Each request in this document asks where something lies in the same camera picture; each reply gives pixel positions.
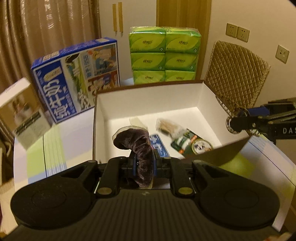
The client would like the brown velvet scrunchie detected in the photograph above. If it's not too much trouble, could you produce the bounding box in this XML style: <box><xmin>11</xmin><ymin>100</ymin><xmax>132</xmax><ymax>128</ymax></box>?
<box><xmin>112</xmin><ymin>126</ymin><xmax>154</xmax><ymax>189</ymax></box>

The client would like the green card with small jar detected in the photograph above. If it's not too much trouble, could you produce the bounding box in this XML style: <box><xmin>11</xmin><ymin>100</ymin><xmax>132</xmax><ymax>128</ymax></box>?
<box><xmin>171</xmin><ymin>129</ymin><xmax>213</xmax><ymax>157</ymax></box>

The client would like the blue tissue pack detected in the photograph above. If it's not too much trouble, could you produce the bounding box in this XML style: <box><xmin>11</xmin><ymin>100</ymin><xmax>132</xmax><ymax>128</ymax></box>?
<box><xmin>149</xmin><ymin>134</ymin><xmax>170</xmax><ymax>158</ymax></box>

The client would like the cotton swab bag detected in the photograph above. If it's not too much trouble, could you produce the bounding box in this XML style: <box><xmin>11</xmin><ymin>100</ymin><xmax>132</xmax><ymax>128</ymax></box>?
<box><xmin>156</xmin><ymin>118</ymin><xmax>186</xmax><ymax>140</ymax></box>

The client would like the golden quilted chair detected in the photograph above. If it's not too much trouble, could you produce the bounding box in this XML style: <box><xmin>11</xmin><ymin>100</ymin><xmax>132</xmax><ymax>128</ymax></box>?
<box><xmin>204</xmin><ymin>40</ymin><xmax>271</xmax><ymax>135</ymax></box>

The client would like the brown white cardboard box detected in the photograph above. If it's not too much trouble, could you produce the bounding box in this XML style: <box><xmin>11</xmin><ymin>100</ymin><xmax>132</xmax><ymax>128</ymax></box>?
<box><xmin>93</xmin><ymin>82</ymin><xmax>254</xmax><ymax>178</ymax></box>

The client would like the blue milk carton box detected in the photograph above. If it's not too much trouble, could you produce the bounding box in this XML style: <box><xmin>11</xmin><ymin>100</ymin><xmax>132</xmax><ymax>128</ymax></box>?
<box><xmin>31</xmin><ymin>38</ymin><xmax>120</xmax><ymax>123</ymax></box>

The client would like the green tissue multipack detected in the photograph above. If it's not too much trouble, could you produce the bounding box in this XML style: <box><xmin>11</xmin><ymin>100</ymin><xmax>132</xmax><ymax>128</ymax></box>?
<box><xmin>129</xmin><ymin>26</ymin><xmax>202</xmax><ymax>84</ymax></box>

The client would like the small white product box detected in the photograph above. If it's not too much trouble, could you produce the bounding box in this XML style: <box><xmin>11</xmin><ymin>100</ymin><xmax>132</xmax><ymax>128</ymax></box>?
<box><xmin>1</xmin><ymin>78</ymin><xmax>51</xmax><ymax>149</ymax></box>

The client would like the beige curtain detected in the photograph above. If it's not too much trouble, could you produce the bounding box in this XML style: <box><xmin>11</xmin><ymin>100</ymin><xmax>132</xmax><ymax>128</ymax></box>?
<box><xmin>1</xmin><ymin>1</ymin><xmax>101</xmax><ymax>91</ymax></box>

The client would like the double wall socket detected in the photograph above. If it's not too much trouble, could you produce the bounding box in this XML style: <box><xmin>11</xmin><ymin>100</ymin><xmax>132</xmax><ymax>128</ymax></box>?
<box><xmin>226</xmin><ymin>23</ymin><xmax>250</xmax><ymax>43</ymax></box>

